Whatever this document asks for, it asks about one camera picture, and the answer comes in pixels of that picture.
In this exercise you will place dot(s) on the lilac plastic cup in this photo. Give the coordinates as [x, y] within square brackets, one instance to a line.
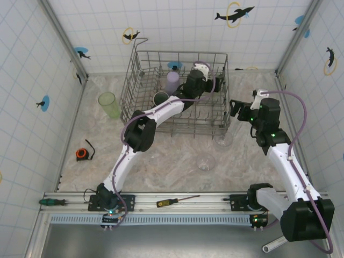
[172, 82]

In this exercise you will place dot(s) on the black mug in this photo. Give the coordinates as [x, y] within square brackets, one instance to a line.
[160, 97]

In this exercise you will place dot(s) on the wide clear glass cup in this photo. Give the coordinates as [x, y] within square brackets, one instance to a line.
[205, 162]

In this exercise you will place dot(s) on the tall green plastic cup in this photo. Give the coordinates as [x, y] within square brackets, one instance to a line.
[110, 107]

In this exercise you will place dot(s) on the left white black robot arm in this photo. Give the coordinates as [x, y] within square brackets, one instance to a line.
[164, 108]

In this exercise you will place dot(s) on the yellow black screwdriver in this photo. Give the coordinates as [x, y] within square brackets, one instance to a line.
[164, 203]

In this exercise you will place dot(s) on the shark on blue oval sticker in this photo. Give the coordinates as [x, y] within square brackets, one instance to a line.
[80, 52]

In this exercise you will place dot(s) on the black orange tape measure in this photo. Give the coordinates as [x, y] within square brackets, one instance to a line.
[81, 154]

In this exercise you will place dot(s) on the silver adjustable wrench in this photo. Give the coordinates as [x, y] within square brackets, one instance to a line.
[272, 246]

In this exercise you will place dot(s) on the black fish blue oval sticker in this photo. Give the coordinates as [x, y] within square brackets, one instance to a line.
[44, 103]

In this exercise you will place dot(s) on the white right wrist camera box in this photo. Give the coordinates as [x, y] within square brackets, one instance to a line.
[256, 100]

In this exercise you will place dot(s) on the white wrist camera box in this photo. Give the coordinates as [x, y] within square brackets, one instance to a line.
[256, 100]
[201, 67]

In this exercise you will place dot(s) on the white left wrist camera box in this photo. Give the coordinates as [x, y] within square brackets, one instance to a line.
[201, 67]

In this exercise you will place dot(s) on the aluminium frame post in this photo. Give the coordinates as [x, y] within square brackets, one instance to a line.
[298, 37]
[64, 37]

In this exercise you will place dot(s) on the blue patch wall sticker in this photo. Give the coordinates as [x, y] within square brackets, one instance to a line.
[300, 20]

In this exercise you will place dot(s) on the aluminium mounting rail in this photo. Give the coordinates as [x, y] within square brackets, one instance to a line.
[188, 207]

